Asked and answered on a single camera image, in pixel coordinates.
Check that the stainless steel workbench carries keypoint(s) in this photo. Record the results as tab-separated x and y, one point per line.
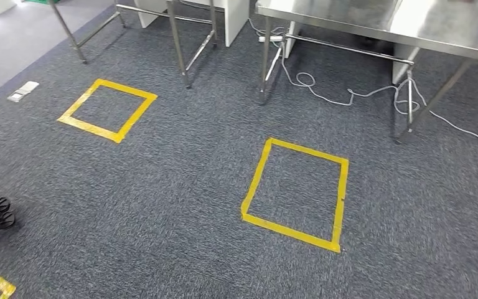
346	12
177	41

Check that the white power strip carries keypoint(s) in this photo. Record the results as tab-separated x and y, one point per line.
270	39

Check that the silver floor socket plate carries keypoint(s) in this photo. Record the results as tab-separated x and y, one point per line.
22	91

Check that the green plastic crate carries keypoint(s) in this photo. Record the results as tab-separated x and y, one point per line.
37	1

